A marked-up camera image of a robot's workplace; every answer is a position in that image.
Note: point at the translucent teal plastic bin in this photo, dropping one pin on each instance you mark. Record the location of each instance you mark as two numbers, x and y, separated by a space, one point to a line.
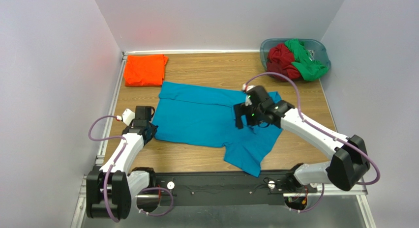
317 50

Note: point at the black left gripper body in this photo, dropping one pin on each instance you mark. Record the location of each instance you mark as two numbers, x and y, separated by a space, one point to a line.
149 129

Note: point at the dark red t shirt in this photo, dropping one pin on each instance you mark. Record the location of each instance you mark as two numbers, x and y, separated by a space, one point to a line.
280 59

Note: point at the blue t shirt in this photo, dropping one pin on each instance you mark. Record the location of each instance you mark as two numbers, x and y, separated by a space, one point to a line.
205 116

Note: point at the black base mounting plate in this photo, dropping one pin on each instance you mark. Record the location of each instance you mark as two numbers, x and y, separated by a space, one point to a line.
145 189

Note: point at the green t shirt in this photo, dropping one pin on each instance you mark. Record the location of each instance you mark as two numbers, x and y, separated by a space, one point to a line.
309 69

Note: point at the aluminium left side rail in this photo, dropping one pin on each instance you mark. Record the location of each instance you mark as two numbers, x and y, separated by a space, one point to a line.
107 128

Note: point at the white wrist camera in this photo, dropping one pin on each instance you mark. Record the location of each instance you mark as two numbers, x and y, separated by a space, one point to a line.
246 88
126 117

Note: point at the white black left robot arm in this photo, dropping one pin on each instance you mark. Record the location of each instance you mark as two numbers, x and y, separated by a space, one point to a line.
121 162

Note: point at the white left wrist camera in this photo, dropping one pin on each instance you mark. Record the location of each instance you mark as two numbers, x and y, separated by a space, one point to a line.
126 117

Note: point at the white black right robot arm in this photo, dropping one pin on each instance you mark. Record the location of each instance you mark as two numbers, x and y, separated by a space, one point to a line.
347 155

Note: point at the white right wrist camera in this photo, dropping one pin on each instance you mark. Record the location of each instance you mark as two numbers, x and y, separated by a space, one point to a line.
246 88

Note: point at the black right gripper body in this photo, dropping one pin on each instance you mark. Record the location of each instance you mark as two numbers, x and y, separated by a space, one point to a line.
242 111

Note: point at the folded orange t shirt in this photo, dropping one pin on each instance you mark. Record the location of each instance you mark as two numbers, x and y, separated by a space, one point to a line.
145 70

